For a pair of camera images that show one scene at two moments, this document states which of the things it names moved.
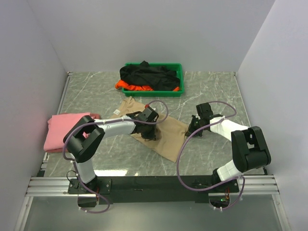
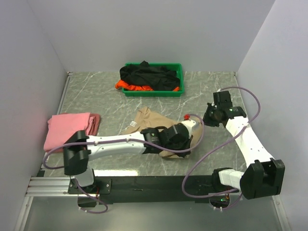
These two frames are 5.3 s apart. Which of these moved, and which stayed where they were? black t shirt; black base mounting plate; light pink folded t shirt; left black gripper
Moved: left black gripper
Stayed: black t shirt; black base mounting plate; light pink folded t shirt
